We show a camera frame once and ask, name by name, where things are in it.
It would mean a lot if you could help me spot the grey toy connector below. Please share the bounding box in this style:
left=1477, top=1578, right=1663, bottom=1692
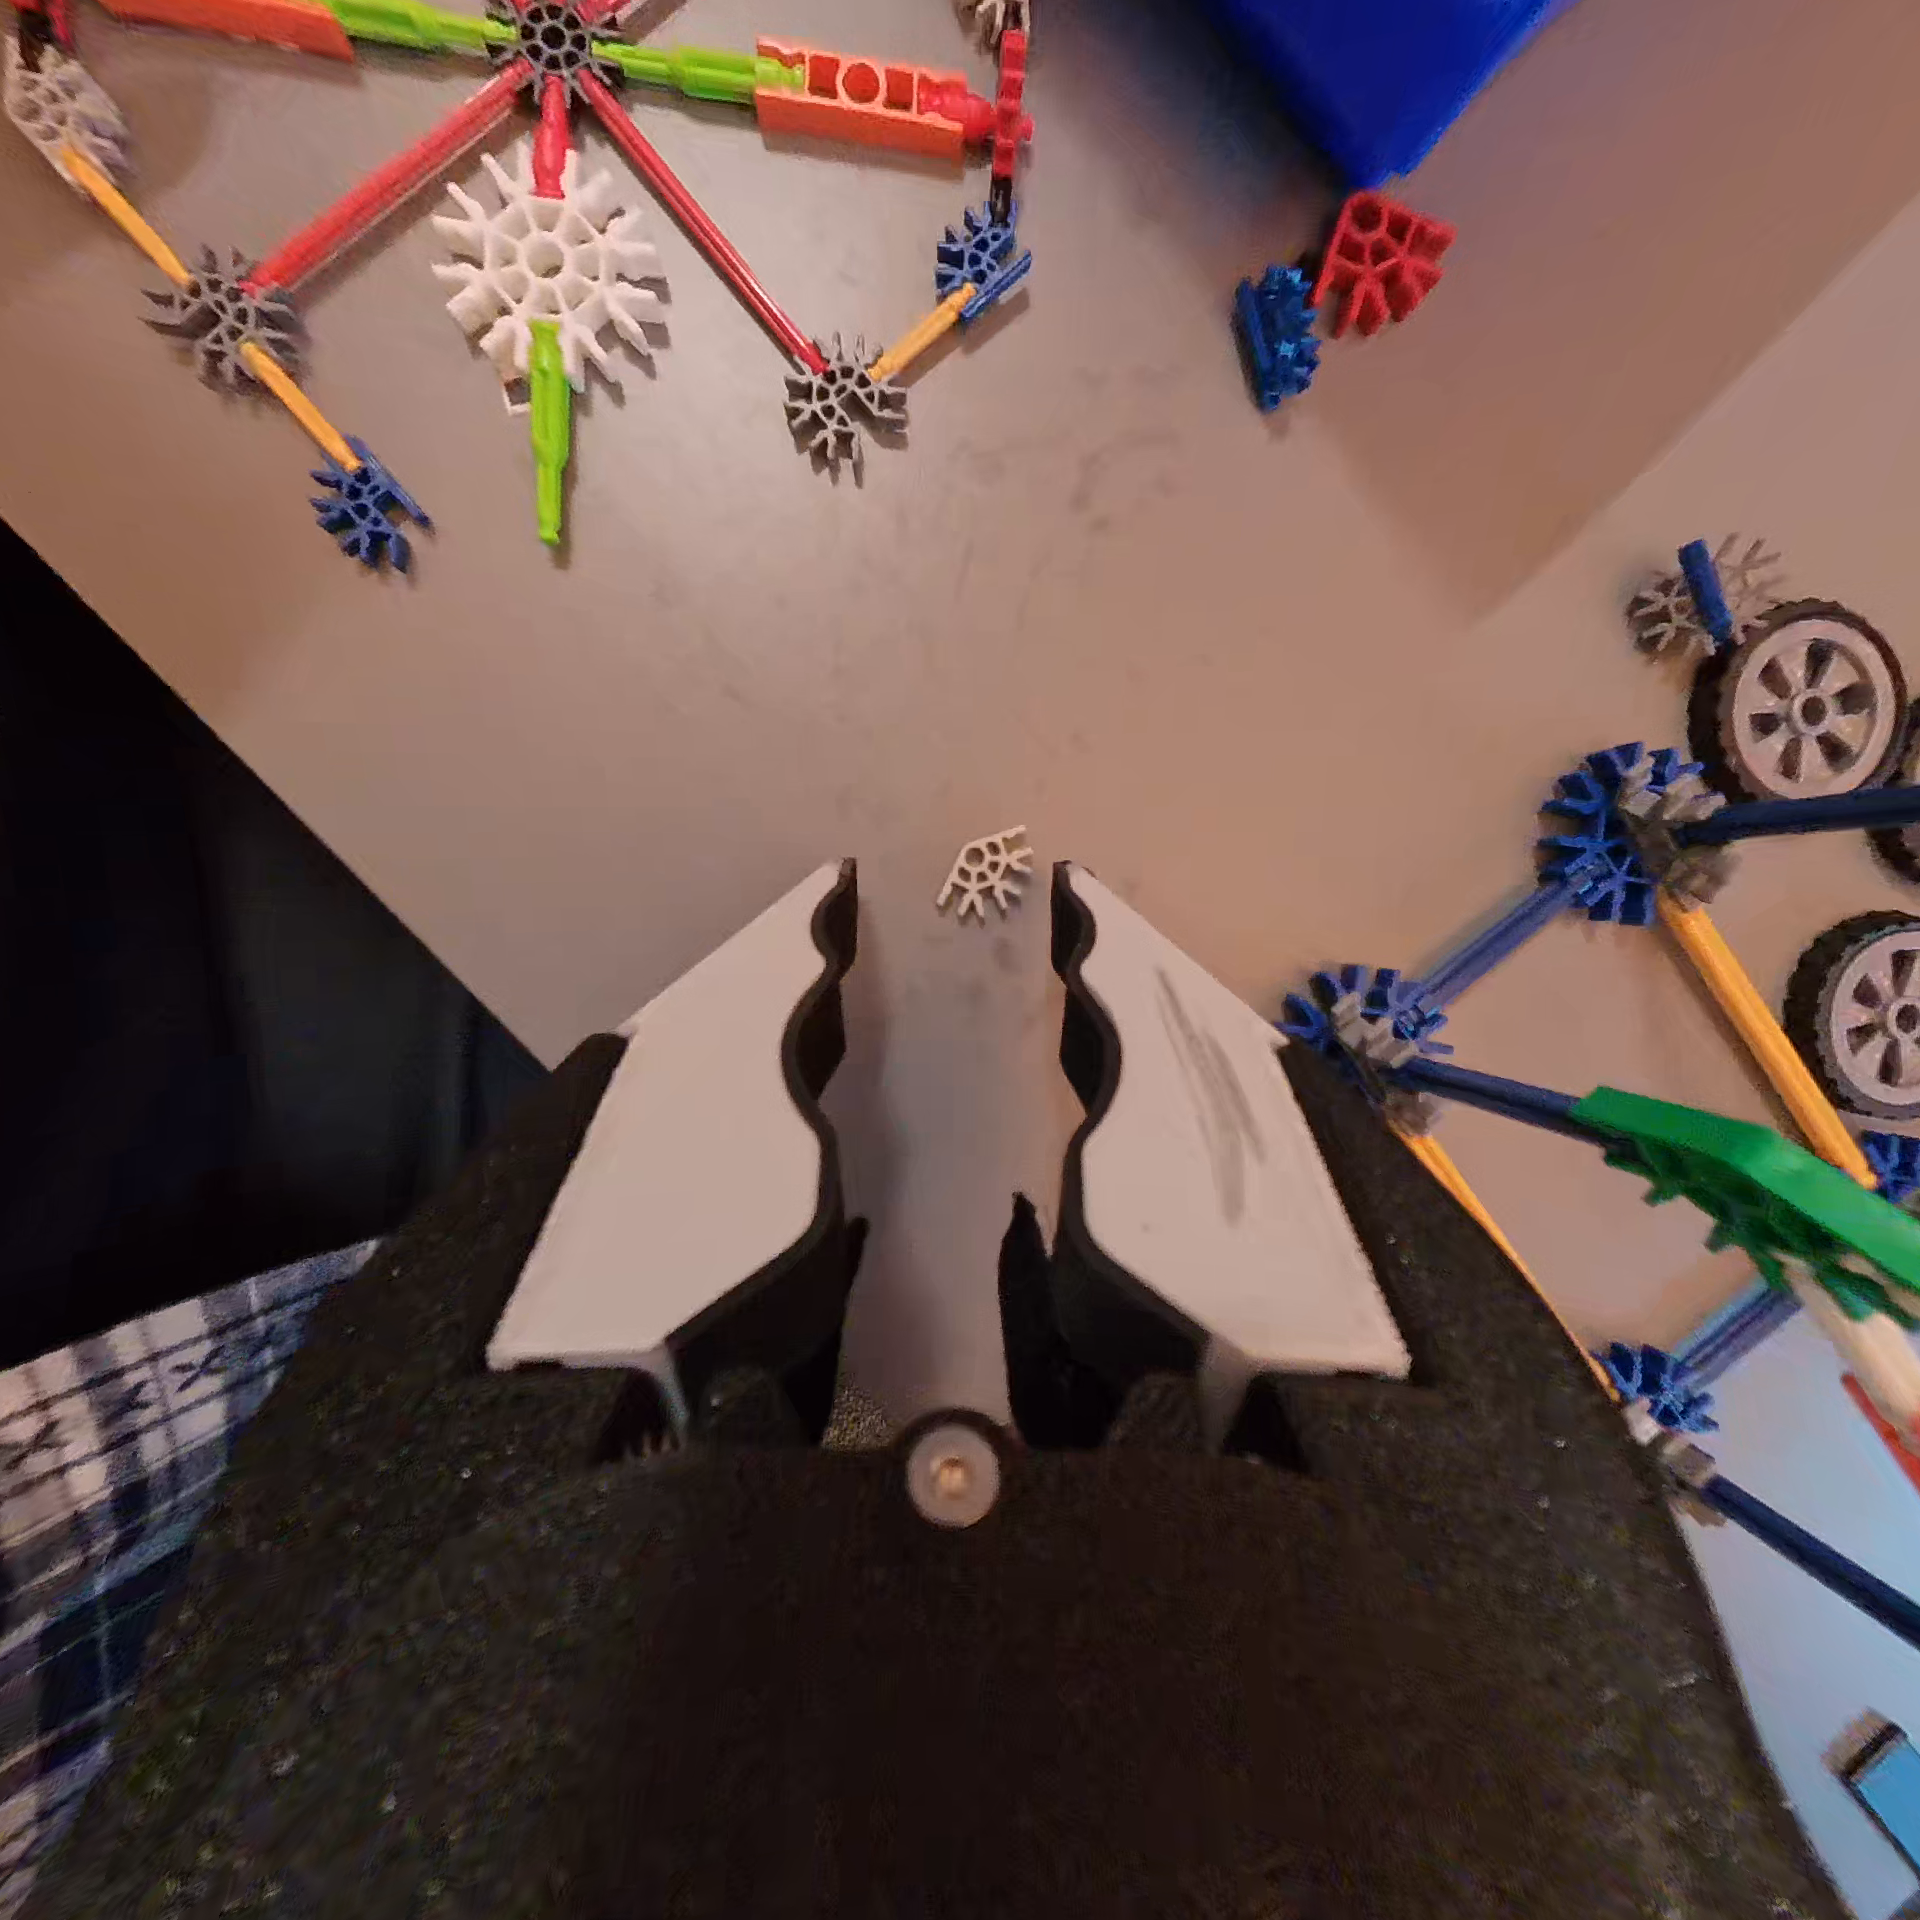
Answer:
left=782, top=336, right=912, bottom=481

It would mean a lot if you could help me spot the plaid flannel shirt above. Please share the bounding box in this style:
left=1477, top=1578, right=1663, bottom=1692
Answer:
left=0, top=1240, right=386, bottom=1878

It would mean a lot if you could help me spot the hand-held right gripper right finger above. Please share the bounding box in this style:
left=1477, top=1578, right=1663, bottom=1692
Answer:
left=1048, top=861, right=1414, bottom=1458

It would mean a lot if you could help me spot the red toy connector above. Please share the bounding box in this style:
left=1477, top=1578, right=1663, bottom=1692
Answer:
left=1312, top=188, right=1457, bottom=336

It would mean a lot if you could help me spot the black printed t-shirt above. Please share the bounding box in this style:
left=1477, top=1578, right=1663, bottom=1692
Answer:
left=0, top=527, right=547, bottom=1367

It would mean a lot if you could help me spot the colourful toy wheel model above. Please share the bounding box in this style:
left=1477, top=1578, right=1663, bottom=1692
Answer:
left=0, top=0, right=1039, bottom=578

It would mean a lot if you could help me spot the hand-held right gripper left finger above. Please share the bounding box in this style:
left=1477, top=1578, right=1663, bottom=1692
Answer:
left=486, top=860, right=867, bottom=1449

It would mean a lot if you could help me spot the blue toy connector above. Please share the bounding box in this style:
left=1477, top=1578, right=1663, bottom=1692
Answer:
left=1233, top=265, right=1327, bottom=410
left=937, top=204, right=1036, bottom=323

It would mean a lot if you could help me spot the yellow toy rod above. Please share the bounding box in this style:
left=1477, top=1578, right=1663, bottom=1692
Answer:
left=867, top=284, right=977, bottom=384

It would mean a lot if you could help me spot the small white toy piece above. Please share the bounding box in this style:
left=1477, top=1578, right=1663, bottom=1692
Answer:
left=937, top=825, right=1039, bottom=922

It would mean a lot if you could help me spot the blue plastic bin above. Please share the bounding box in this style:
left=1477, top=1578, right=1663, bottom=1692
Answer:
left=1208, top=0, right=1578, bottom=188

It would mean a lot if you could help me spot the toy frame model with wheels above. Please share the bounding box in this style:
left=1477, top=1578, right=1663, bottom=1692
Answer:
left=1284, top=533, right=1920, bottom=1653

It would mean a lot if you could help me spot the red toy rod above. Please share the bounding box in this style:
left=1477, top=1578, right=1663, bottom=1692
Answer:
left=577, top=70, right=830, bottom=375

